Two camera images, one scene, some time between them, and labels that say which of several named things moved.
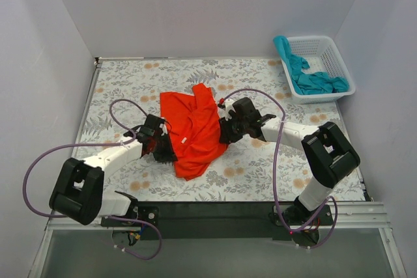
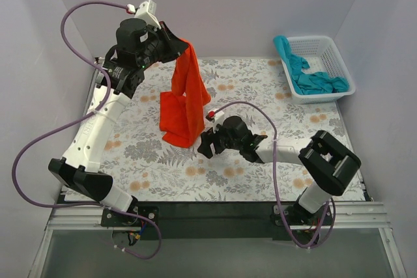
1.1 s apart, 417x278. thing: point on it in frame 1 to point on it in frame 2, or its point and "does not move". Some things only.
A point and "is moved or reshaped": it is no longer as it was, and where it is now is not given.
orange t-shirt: [195, 131] is moved or reshaped
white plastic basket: [322, 55] does not move
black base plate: [215, 221] does not move
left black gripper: [163, 147] to [168, 45]
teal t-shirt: [307, 83] does not move
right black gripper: [226, 130] to [212, 141]
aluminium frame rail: [346, 216] does not move
